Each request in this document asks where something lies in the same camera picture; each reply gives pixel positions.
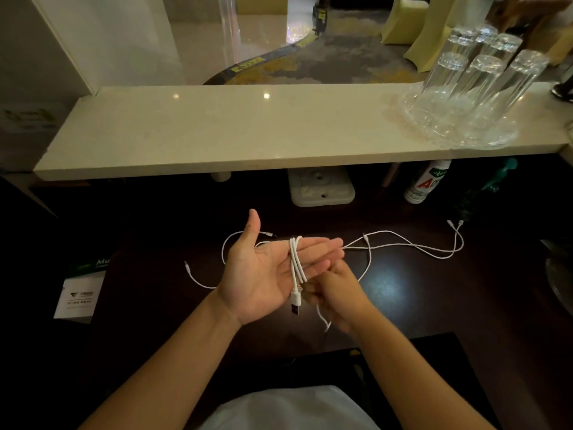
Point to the person's right hand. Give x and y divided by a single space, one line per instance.
344 300

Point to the person's left hand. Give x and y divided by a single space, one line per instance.
255 282

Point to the person's right forearm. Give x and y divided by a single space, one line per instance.
412 380

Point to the person's left forearm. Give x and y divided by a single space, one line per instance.
165 376

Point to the person's white shirt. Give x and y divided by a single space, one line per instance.
291 412

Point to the white round ledge support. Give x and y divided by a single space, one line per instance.
221 176

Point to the white socket box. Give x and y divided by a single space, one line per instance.
320 188

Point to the light wooden stick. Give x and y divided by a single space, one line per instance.
391 174

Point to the white bottle red green label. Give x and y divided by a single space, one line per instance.
425 183

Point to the cream stone counter ledge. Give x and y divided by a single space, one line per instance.
224 129

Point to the white and green paper box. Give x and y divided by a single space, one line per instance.
80 295

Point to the teal plastic bottle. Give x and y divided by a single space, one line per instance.
501 174

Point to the round metal dish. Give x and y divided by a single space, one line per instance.
562 282

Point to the clear glass tray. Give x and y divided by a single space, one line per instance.
501 136

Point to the group of upturned clear glasses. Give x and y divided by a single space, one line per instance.
474 80

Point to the yellow covered chair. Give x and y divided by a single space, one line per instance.
434 35
403 22

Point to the clear sign stand black base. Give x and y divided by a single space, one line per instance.
564 91

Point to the black post with yellow label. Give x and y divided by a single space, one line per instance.
320 15

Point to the pale wall sticker green print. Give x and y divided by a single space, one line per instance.
27 118

